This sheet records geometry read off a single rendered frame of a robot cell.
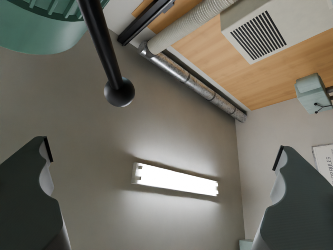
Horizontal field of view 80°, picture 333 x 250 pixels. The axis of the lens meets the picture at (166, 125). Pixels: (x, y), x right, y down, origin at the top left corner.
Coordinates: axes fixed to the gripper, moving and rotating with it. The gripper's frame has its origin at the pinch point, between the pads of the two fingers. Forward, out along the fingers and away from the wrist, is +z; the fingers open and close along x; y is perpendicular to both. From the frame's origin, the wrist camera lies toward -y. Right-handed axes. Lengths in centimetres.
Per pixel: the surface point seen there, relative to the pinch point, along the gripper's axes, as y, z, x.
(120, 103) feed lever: 2.2, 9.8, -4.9
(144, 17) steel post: -6, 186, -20
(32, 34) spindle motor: -4.0, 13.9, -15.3
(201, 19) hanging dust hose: -7, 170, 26
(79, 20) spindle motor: -5.6, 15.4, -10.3
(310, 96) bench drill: 54, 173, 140
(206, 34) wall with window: 6, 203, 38
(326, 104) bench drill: 64, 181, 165
